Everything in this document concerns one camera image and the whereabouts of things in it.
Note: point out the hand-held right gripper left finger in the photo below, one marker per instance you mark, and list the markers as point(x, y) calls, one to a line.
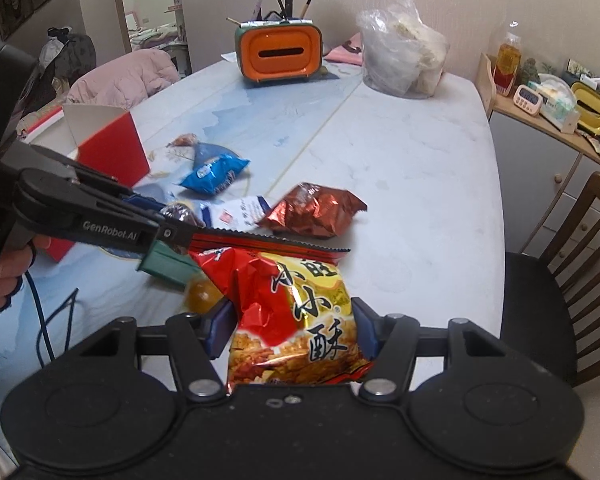
point(221, 327)

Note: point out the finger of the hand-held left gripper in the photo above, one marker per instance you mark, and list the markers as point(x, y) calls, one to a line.
point(140, 204)
point(177, 240)

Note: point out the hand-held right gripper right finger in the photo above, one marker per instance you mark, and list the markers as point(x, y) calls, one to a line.
point(364, 329)

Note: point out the green snack packet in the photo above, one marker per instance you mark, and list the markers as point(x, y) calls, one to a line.
point(167, 267)

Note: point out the red cardboard box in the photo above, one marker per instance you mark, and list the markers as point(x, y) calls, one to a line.
point(115, 155)

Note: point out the red yellow snack bag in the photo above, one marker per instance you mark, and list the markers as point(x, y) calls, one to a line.
point(290, 310)

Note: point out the person's left hand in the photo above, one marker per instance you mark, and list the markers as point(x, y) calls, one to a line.
point(5, 275)

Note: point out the dark glossy snack packet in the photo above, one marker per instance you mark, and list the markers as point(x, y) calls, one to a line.
point(182, 214)

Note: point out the orange round candy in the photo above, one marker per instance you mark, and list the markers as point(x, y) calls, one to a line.
point(202, 297)

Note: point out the white packet with blue ends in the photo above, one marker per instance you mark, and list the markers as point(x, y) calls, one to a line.
point(240, 212)

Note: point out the blue snack bag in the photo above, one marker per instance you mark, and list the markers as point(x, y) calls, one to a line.
point(215, 177)

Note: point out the small brown snack packet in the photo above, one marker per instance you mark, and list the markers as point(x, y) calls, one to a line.
point(182, 140)

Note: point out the brown red foil snack bag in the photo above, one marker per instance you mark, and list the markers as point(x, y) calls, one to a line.
point(315, 210)

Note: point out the dark patterned bag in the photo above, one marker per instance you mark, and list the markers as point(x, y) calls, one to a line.
point(77, 57)

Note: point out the white paper sheet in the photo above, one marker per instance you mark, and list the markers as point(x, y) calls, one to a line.
point(230, 56)

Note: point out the wooden chair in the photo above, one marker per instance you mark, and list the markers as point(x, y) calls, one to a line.
point(535, 300)

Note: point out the white shelf rack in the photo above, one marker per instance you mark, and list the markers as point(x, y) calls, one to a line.
point(172, 5)

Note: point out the orange green tissue box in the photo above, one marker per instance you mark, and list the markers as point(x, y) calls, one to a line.
point(280, 55)

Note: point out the white cabinet with wooden top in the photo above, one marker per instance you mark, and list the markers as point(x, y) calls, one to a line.
point(535, 160)

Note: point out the pink cloth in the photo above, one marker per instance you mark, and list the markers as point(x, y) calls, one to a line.
point(342, 54)

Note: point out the white digital timer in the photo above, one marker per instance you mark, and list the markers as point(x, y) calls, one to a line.
point(526, 100)

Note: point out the clear plastic bag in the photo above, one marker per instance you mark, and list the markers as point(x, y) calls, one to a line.
point(405, 50)

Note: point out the pack of wet wipes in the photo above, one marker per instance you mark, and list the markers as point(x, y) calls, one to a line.
point(557, 105)

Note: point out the bottle of yellow liquid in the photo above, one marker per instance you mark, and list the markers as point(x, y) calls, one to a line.
point(509, 60)

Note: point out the yellow tissue box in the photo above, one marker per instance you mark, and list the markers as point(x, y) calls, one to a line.
point(592, 110)

